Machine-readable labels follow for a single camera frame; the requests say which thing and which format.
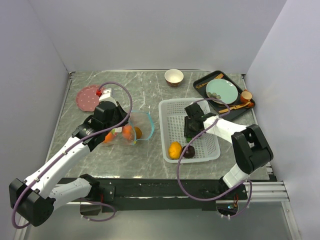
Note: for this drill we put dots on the wooden spoon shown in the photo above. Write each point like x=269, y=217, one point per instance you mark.
x=249, y=104

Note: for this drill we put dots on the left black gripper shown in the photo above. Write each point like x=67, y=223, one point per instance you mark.
x=121, y=112

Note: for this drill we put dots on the white plastic basket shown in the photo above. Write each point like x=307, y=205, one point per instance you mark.
x=172, y=125

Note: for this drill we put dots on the pink dotted plate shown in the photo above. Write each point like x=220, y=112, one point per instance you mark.
x=87, y=98

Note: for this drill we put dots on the clear blue-zipper zip bag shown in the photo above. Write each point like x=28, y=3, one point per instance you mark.
x=140, y=119

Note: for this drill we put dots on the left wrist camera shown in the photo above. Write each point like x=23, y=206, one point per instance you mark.
x=105, y=95

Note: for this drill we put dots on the orange small cup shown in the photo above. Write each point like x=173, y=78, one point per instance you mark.
x=246, y=96

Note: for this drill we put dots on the black tray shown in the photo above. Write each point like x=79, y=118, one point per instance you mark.
x=218, y=104

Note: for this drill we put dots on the dark purple mangosteen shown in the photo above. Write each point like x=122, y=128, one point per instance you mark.
x=189, y=153

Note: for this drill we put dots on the yellow orange persimmon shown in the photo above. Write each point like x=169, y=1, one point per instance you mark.
x=175, y=150

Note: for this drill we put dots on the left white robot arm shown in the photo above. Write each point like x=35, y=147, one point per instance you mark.
x=36, y=197

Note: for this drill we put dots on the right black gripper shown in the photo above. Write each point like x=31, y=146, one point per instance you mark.
x=187, y=132

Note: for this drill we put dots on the wooden fork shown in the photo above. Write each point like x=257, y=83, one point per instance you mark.
x=220, y=76

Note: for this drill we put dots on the brown kiwi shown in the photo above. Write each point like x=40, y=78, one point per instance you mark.
x=138, y=132

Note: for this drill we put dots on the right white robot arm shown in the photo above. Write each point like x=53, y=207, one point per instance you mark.
x=250, y=147

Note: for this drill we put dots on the white patterned bowl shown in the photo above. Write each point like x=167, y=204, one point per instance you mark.
x=173, y=77

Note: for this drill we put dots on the light green plate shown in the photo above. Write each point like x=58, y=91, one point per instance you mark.
x=223, y=90

